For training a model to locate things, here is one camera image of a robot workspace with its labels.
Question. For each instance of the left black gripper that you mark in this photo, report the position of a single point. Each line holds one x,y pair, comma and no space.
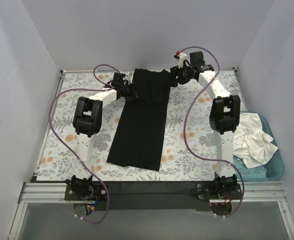
132,91

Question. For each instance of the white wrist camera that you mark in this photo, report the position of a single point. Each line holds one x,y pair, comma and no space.
180,57
129,76

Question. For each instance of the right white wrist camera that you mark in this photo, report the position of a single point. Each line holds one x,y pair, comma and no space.
180,57

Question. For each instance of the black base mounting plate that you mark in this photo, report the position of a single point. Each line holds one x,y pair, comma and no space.
152,195

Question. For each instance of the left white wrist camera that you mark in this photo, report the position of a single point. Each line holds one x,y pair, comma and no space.
129,76

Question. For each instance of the white t shirt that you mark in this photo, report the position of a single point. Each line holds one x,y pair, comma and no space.
251,144

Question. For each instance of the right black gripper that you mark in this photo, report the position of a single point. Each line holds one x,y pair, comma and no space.
174,75

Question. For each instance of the aluminium frame rail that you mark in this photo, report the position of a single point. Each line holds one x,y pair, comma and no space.
270,191

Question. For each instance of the black t shirt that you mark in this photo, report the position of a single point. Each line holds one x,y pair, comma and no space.
139,137

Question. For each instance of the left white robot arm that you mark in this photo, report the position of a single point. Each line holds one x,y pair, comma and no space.
87,122

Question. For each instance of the floral patterned table mat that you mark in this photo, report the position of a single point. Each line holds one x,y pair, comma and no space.
189,142

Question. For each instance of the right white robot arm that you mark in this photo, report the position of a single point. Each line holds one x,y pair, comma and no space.
224,118

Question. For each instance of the teal plastic bin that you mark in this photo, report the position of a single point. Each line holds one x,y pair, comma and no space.
271,171

